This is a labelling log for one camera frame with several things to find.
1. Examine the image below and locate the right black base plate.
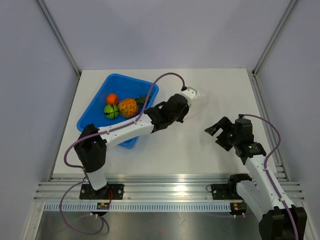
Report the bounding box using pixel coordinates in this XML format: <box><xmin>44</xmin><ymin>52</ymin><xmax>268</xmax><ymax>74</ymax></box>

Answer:
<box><xmin>206</xmin><ymin>183</ymin><xmax>243</xmax><ymax>200</ymax></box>

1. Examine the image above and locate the clear zip top bag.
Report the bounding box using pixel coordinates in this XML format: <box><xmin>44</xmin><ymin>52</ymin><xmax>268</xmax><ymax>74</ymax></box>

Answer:
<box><xmin>186</xmin><ymin>88</ymin><xmax>211</xmax><ymax>120</ymax></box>

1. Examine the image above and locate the left small circuit board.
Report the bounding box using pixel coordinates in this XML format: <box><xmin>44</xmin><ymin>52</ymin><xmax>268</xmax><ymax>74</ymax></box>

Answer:
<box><xmin>96</xmin><ymin>202</ymin><xmax>110</xmax><ymax>210</ymax></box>

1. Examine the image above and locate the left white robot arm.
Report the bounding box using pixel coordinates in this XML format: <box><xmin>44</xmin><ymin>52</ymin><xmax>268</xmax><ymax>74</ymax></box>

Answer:
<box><xmin>74</xmin><ymin>88</ymin><xmax>197</xmax><ymax>200</ymax></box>

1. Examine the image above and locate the right small circuit board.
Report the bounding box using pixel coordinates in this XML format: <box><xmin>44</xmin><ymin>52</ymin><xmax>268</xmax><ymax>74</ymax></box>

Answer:
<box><xmin>230</xmin><ymin>202</ymin><xmax>247</xmax><ymax>216</ymax></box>

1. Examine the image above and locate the orange toy fruit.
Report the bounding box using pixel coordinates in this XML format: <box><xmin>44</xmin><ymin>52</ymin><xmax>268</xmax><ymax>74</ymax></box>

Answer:
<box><xmin>106</xmin><ymin>93</ymin><xmax>119</xmax><ymax>105</ymax></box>

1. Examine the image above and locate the green toy ball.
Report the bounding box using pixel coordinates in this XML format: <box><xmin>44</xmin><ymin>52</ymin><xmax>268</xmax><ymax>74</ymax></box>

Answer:
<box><xmin>103</xmin><ymin>104</ymin><xmax>119</xmax><ymax>120</ymax></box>

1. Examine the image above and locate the white slotted cable duct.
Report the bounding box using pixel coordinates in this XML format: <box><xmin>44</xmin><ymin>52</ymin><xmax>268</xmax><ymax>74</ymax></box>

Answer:
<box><xmin>44</xmin><ymin>202</ymin><xmax>231</xmax><ymax>213</ymax></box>

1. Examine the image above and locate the blue plastic bin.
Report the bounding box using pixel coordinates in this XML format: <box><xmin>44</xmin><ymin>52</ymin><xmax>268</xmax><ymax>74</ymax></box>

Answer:
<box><xmin>77</xmin><ymin>73</ymin><xmax>159</xmax><ymax>148</ymax></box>

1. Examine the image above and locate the small circuit board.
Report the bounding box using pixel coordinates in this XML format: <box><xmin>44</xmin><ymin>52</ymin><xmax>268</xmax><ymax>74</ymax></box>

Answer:
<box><xmin>96</xmin><ymin>202</ymin><xmax>110</xmax><ymax>210</ymax></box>
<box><xmin>230</xmin><ymin>202</ymin><xmax>247</xmax><ymax>216</ymax></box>

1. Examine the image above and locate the aluminium rail frame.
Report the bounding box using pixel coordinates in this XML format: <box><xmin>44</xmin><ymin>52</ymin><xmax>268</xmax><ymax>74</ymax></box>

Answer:
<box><xmin>33</xmin><ymin>173</ymin><xmax>306</xmax><ymax>202</ymax></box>

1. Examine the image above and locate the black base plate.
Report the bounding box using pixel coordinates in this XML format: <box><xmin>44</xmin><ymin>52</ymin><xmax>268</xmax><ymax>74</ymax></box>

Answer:
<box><xmin>206</xmin><ymin>183</ymin><xmax>243</xmax><ymax>200</ymax></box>
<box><xmin>79</xmin><ymin>183</ymin><xmax>124</xmax><ymax>200</ymax></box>

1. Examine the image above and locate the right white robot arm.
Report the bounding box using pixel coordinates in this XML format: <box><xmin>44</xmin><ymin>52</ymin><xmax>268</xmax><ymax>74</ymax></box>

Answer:
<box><xmin>205</xmin><ymin>114</ymin><xmax>307</xmax><ymax>240</ymax></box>

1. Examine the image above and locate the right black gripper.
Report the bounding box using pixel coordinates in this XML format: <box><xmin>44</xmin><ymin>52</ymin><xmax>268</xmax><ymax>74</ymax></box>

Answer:
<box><xmin>204</xmin><ymin>116</ymin><xmax>240</xmax><ymax>151</ymax></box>

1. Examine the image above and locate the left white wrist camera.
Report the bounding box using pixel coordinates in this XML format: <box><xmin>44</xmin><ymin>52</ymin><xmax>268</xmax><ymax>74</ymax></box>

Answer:
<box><xmin>180</xmin><ymin>87</ymin><xmax>198</xmax><ymax>106</ymax></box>

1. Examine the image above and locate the toy pineapple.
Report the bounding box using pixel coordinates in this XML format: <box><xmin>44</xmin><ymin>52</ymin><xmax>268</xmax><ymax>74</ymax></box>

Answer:
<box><xmin>118</xmin><ymin>95</ymin><xmax>147</xmax><ymax>119</ymax></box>

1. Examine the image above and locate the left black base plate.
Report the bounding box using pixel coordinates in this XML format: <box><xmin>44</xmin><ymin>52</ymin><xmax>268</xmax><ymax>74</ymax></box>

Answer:
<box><xmin>79</xmin><ymin>183</ymin><xmax>124</xmax><ymax>200</ymax></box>

